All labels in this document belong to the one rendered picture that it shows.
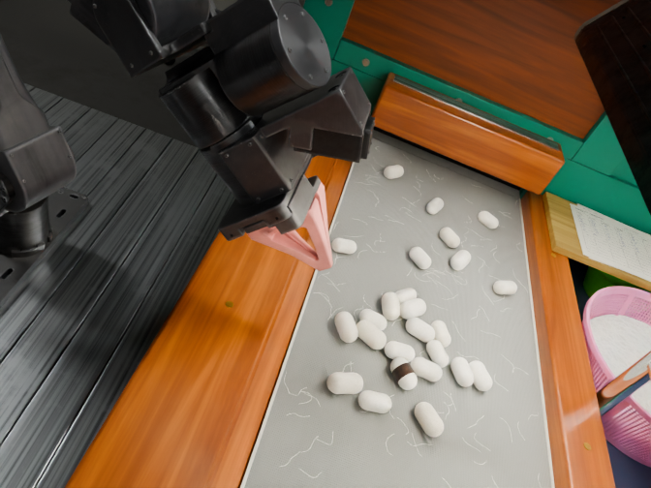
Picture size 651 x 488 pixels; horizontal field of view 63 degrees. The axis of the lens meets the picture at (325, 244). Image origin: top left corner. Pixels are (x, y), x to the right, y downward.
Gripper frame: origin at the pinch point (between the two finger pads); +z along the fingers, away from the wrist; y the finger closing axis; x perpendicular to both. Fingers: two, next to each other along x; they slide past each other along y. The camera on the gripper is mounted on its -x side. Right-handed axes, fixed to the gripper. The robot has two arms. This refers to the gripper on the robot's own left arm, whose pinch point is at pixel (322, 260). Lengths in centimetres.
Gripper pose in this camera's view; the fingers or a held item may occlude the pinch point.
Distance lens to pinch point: 48.7
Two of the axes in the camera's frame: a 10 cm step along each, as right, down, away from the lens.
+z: 5.0, 7.3, 4.6
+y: 2.1, -6.2, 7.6
